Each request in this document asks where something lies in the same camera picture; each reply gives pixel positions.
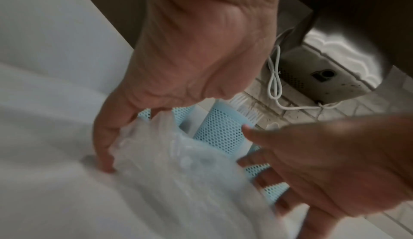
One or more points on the bunch of white plastic forks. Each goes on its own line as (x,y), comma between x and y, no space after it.
(248,108)

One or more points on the person's right hand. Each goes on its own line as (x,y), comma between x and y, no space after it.
(348,166)

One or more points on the grey wall-mounted appliance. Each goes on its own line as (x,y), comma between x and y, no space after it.
(329,69)

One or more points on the clear plastic bag of cutlery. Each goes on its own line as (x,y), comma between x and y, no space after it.
(193,182)

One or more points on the person's left hand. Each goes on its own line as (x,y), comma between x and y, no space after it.
(200,41)

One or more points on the teal mesh cup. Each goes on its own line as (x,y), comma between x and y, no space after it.
(184,118)
(222,131)
(274,192)

